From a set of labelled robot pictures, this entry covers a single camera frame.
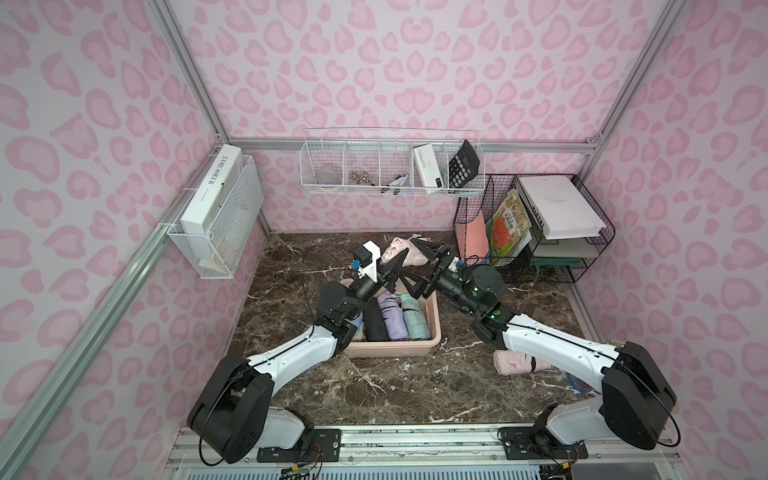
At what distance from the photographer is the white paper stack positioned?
903mm

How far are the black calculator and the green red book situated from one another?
229 millimetres

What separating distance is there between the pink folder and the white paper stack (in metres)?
0.19

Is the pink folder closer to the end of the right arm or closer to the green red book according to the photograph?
the green red book

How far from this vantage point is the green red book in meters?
0.97

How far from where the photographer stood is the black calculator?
2.95 ft
